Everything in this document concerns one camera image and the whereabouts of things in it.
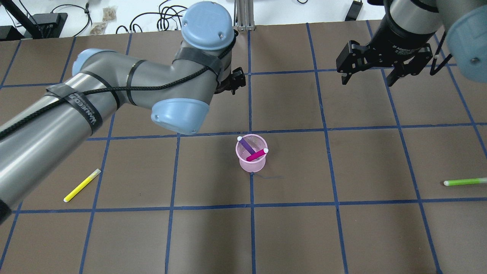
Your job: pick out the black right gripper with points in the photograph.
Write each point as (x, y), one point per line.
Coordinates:
(400, 39)

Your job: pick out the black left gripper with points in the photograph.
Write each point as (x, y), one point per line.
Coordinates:
(236, 78)

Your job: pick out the purple highlighter pen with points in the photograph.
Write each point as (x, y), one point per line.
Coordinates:
(246, 145)

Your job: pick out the pink highlighter pen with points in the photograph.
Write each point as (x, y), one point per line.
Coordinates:
(257, 154)

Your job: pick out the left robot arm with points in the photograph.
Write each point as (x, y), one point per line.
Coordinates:
(34, 142)

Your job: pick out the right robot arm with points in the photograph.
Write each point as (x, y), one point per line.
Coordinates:
(459, 28)

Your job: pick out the pink mesh pen cup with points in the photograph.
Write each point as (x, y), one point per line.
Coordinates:
(257, 143)

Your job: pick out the green highlighter pen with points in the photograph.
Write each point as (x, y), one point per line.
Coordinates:
(462, 182)

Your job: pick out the snack bag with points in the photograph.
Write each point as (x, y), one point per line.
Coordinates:
(98, 28)
(109, 14)

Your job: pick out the yellow highlighter pen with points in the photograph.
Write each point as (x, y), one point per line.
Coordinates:
(82, 185)

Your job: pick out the black device on desk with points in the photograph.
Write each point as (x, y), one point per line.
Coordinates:
(51, 24)

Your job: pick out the aluminium frame post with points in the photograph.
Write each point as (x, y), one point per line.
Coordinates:
(244, 15)

